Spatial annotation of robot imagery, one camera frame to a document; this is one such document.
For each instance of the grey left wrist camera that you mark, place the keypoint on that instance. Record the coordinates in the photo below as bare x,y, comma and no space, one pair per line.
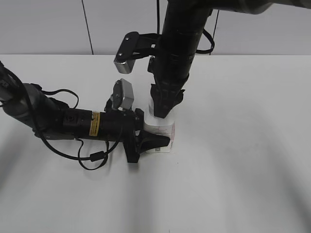
122,96

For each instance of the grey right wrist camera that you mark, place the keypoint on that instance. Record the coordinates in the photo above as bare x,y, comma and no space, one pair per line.
135,46

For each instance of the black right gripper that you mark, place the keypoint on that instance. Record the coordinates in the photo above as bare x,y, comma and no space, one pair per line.
171,72

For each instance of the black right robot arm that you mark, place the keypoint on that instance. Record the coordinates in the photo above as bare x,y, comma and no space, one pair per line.
177,46

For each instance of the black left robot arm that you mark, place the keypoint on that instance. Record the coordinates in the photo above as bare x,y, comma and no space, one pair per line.
51,119

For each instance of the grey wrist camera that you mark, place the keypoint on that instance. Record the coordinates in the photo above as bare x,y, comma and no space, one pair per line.
135,46
122,96

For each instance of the white round bottle cap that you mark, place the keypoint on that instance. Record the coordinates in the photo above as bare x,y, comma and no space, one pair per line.
151,106

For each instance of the white yili changqing bottle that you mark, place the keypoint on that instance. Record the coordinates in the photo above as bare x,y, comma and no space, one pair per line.
160,126

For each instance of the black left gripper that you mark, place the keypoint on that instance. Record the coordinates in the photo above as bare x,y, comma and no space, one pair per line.
127,127

